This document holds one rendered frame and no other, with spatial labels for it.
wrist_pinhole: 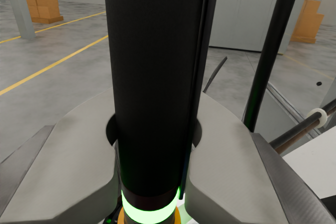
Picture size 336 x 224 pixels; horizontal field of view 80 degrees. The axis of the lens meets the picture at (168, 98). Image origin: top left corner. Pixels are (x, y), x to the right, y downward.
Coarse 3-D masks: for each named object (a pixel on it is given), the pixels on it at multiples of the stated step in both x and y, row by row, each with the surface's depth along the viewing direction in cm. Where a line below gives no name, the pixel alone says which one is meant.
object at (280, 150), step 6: (330, 114) 33; (318, 120) 31; (312, 126) 29; (300, 132) 28; (306, 132) 28; (294, 138) 27; (282, 144) 25; (288, 144) 26; (276, 150) 24; (282, 150) 25
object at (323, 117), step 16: (288, 0) 11; (272, 16) 12; (288, 16) 12; (272, 32) 12; (272, 48) 13; (272, 64) 13; (256, 80) 14; (256, 96) 15; (256, 112) 15; (320, 112) 30; (304, 128) 28; (272, 144) 23
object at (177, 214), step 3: (120, 210) 14; (177, 210) 14; (120, 213) 14; (123, 213) 14; (177, 213) 14; (120, 216) 14; (123, 216) 14; (177, 216) 14; (120, 219) 14; (123, 219) 13; (177, 219) 14; (117, 222) 14; (120, 222) 13; (123, 222) 13; (174, 222) 14; (177, 222) 14; (180, 222) 14
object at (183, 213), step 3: (183, 204) 18; (177, 207) 17; (180, 207) 17; (183, 207) 17; (180, 210) 17; (183, 210) 17; (180, 213) 17; (183, 213) 17; (186, 213) 17; (180, 216) 17; (183, 216) 17; (186, 216) 17; (189, 216) 17; (183, 219) 16; (186, 219) 17; (189, 219) 17; (183, 222) 16; (186, 222) 16
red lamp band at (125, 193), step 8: (120, 176) 11; (176, 184) 11; (128, 192) 10; (168, 192) 10; (176, 192) 11; (128, 200) 11; (136, 200) 10; (144, 200) 10; (152, 200) 10; (160, 200) 10; (168, 200) 11; (144, 208) 10; (152, 208) 10
